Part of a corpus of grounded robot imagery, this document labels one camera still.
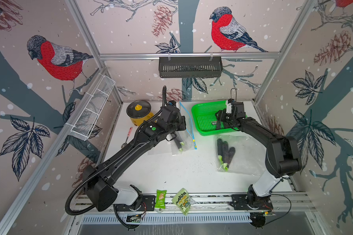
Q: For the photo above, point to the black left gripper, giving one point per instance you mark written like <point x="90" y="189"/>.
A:
<point x="182" y="120"/>

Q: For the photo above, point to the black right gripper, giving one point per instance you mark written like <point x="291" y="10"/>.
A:
<point x="221" y="115"/>

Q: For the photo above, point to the large clear zip-top bag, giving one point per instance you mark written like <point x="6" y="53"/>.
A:
<point x="187" y="135"/>

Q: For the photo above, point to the small clear zip-top bag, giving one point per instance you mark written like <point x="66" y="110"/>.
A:
<point x="249" y="157"/>

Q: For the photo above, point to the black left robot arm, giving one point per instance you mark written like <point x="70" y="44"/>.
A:
<point x="99" y="182"/>

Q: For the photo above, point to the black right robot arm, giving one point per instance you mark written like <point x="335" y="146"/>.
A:
<point x="282" y="157"/>

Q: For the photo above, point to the green printed snack bag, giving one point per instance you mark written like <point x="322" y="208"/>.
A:
<point x="183" y="201"/>

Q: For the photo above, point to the green plastic basket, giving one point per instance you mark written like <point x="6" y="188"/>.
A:
<point x="206" y="120"/>

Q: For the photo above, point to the yellow pot with lid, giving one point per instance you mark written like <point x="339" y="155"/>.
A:
<point x="139" y="111"/>

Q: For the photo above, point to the small green snack packet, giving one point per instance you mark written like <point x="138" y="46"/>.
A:
<point x="160" y="199"/>

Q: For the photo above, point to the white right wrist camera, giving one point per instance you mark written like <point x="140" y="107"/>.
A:
<point x="235" y="109"/>

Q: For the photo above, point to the black hanging wire shelf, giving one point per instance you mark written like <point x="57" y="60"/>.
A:
<point x="190" y="67"/>

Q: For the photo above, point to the pink handled spoon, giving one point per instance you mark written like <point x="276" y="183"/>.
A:
<point x="127" y="137"/>

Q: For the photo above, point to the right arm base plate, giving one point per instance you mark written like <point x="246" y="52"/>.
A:
<point x="250" y="201"/>

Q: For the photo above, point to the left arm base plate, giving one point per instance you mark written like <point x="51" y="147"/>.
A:
<point x="142" y="204"/>

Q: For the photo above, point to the white wire mesh basket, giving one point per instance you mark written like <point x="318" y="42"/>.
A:
<point x="86" y="122"/>

